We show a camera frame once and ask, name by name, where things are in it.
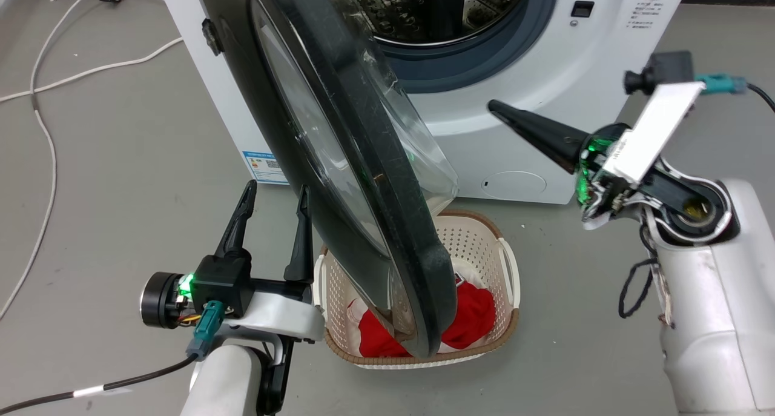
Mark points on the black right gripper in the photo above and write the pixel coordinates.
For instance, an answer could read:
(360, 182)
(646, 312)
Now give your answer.
(599, 192)

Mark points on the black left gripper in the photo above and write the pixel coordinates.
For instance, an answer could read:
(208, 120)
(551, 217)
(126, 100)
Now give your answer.
(221, 286)

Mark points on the black round washing machine door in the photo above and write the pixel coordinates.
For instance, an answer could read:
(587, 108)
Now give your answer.
(339, 180)

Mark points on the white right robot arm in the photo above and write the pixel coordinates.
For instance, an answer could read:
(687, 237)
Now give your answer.
(720, 319)

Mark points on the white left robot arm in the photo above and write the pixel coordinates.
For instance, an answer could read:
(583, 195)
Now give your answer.
(230, 379)

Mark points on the white front-load washing machine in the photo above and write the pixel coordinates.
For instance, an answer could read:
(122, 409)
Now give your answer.
(527, 101)

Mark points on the grey rubber door gasket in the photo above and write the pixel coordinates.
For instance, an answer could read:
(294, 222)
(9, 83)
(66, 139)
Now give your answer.
(496, 49)

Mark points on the steel washing machine drum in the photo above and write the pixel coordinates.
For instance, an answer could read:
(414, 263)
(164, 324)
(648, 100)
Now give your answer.
(418, 10)

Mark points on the round drain filter cover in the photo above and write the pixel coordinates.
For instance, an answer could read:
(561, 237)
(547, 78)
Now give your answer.
(514, 186)

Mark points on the blue energy label sticker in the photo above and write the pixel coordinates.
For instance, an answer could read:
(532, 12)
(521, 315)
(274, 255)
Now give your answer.
(266, 168)

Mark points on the cream perforated laundry basket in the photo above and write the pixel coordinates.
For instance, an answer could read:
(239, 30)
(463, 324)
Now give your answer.
(478, 234)

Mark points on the white garment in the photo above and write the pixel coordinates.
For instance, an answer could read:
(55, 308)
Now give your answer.
(467, 272)

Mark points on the red garment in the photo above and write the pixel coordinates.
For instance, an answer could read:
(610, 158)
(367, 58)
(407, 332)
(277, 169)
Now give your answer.
(475, 316)

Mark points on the white right wrist camera plate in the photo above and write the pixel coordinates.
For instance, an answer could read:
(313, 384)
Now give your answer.
(654, 131)

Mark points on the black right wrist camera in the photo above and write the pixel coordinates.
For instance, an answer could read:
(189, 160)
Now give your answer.
(663, 68)

